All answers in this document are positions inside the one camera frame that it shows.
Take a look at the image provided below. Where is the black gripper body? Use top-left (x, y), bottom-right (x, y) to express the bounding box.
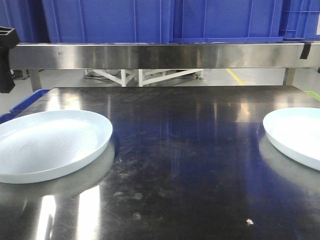
top-left (0, 26), bottom-right (20, 94)

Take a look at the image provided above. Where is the light blue plate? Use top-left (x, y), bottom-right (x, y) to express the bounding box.
top-left (262, 107), bottom-right (320, 171)
top-left (0, 110), bottom-right (113, 184)

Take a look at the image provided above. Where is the large blue crate left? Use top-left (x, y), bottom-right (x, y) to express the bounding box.
top-left (0, 0), bottom-right (50, 43)

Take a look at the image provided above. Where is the large blue crate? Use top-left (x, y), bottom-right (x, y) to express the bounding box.
top-left (0, 0), bottom-right (50, 43)
top-left (171, 0), bottom-right (283, 43)
top-left (42, 0), bottom-right (174, 44)

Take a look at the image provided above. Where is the large blue crate middle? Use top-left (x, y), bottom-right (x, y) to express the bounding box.
top-left (42, 0), bottom-right (174, 44)

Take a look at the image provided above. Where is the blue low bin left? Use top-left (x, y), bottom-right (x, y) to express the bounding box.
top-left (0, 89), bottom-right (50, 124)

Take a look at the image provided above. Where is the large blue crate right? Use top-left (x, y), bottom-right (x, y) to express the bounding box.
top-left (171, 0), bottom-right (283, 43)

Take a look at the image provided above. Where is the black tape strip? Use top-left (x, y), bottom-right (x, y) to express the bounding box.
top-left (299, 42), bottom-right (312, 60)

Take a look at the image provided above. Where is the white metal frame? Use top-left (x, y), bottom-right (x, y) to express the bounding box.
top-left (83, 68), bottom-right (205, 87)

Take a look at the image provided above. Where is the stainless steel shelf rail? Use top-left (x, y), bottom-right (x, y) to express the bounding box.
top-left (9, 41), bottom-right (320, 70)

